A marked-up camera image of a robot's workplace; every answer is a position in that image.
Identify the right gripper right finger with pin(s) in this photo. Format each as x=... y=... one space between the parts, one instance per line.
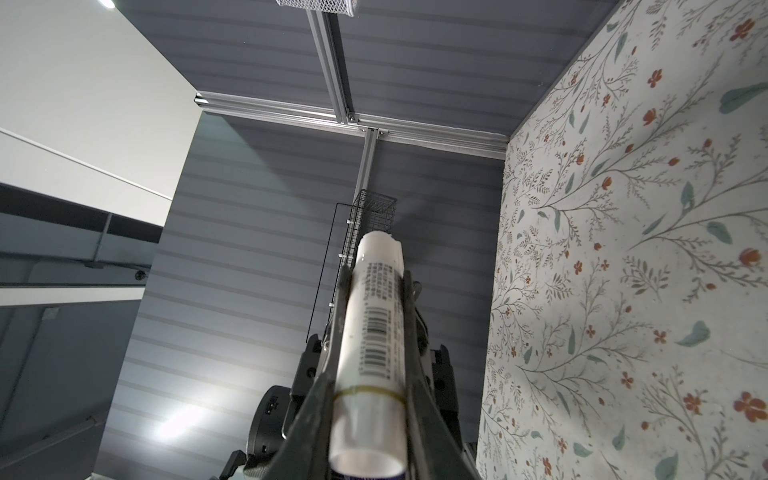
x=432 y=451

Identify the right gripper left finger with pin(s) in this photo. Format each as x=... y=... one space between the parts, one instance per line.
x=305 y=451

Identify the white glue stick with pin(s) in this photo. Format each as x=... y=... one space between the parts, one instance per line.
x=368 y=431

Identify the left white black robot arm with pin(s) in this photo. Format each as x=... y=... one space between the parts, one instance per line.
x=280 y=406

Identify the black wire basket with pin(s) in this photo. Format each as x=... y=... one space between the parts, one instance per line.
x=369 y=211

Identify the white wire basket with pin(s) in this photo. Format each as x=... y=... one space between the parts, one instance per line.
x=338 y=7

